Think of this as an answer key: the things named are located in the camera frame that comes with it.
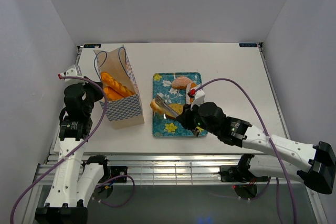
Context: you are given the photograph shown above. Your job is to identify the blue corner label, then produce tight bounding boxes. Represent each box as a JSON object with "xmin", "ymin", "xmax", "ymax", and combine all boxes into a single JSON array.
[
  {"xmin": 83, "ymin": 44, "xmax": 101, "ymax": 49},
  {"xmin": 239, "ymin": 43, "xmax": 258, "ymax": 48}
]

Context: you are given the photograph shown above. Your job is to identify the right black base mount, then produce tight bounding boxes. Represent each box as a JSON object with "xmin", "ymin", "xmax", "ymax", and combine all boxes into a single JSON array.
[{"xmin": 217, "ymin": 165, "xmax": 247, "ymax": 183}]

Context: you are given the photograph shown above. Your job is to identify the right blue corner label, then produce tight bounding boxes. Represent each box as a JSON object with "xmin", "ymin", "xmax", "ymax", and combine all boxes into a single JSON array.
[{"xmin": 239, "ymin": 43, "xmax": 258, "ymax": 48}]

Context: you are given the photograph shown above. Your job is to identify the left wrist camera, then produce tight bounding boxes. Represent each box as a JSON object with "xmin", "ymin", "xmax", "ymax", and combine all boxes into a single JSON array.
[{"xmin": 58, "ymin": 65, "xmax": 82, "ymax": 79}]

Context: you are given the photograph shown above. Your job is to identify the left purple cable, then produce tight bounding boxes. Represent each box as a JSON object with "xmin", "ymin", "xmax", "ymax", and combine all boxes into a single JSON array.
[{"xmin": 9, "ymin": 76, "xmax": 136, "ymax": 224}]

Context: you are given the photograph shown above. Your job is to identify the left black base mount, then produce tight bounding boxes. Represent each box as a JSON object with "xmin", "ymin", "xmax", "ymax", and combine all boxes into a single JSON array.
[{"xmin": 108, "ymin": 166, "xmax": 128, "ymax": 183}]

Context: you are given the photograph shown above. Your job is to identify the pink round fake bread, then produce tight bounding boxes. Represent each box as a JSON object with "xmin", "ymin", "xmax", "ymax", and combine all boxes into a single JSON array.
[{"xmin": 171, "ymin": 76, "xmax": 193, "ymax": 89}]

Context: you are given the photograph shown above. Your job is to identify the blue checkered paper bag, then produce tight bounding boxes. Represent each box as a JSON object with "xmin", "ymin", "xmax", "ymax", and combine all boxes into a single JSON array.
[{"xmin": 93, "ymin": 46, "xmax": 144, "ymax": 130}]

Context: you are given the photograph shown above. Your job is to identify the brown baguette slice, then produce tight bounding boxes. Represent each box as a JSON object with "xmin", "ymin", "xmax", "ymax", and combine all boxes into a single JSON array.
[{"xmin": 166, "ymin": 103, "xmax": 183, "ymax": 120}]

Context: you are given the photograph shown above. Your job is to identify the teal floral tray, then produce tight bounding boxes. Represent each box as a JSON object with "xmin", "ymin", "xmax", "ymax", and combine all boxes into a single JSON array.
[{"xmin": 152, "ymin": 72, "xmax": 202, "ymax": 137}]

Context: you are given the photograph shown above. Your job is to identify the aluminium frame rail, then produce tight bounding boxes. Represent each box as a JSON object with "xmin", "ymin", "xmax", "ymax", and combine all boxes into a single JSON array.
[{"xmin": 33, "ymin": 153, "xmax": 317, "ymax": 187}]

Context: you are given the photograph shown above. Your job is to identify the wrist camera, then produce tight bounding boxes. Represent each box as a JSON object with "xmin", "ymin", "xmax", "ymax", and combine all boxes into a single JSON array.
[
  {"xmin": 188, "ymin": 88, "xmax": 205, "ymax": 110},
  {"xmin": 58, "ymin": 65, "xmax": 82, "ymax": 79}
]

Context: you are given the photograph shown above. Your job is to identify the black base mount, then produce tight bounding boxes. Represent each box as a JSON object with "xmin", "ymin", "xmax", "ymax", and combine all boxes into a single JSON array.
[
  {"xmin": 108, "ymin": 166, "xmax": 128, "ymax": 183},
  {"xmin": 217, "ymin": 165, "xmax": 247, "ymax": 183}
]

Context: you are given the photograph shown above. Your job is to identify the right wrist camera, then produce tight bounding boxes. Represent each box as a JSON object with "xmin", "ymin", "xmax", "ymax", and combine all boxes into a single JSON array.
[{"xmin": 188, "ymin": 88, "xmax": 205, "ymax": 110}]

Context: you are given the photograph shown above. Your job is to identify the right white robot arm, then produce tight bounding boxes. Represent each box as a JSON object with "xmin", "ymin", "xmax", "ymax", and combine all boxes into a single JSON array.
[{"xmin": 176, "ymin": 102, "xmax": 335, "ymax": 195}]

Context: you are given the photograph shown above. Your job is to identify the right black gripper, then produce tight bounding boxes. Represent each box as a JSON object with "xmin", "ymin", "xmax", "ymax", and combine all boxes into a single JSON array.
[{"xmin": 176, "ymin": 100, "xmax": 218, "ymax": 136}]

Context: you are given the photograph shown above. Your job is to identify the metal tongs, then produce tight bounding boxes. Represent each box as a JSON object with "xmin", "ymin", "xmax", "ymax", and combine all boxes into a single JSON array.
[{"xmin": 154, "ymin": 95, "xmax": 203, "ymax": 137}]

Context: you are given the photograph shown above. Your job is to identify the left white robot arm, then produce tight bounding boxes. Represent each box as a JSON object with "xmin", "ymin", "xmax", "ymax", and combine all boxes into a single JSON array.
[{"xmin": 35, "ymin": 82, "xmax": 111, "ymax": 223}]

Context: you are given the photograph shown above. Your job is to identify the white-edged fake bread slice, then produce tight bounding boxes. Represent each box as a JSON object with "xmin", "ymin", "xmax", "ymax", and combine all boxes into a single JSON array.
[{"xmin": 185, "ymin": 82, "xmax": 197, "ymax": 104}]

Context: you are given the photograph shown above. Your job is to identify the orange long fake bread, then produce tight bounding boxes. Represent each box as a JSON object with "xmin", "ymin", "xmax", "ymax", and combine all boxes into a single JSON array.
[{"xmin": 103, "ymin": 86, "xmax": 124, "ymax": 101}]

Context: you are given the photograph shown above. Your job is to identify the left blue corner label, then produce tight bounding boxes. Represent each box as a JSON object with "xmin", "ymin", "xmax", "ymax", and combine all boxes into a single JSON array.
[{"xmin": 83, "ymin": 44, "xmax": 101, "ymax": 49}]

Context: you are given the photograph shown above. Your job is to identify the twisted braided fake bread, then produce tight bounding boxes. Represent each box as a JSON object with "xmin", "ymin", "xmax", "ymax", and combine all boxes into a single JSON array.
[{"xmin": 101, "ymin": 72, "xmax": 135, "ymax": 97}]

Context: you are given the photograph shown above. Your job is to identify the pale round bread slice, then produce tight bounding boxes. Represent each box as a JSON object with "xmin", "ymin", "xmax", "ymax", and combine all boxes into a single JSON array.
[{"xmin": 150, "ymin": 99, "xmax": 165, "ymax": 114}]

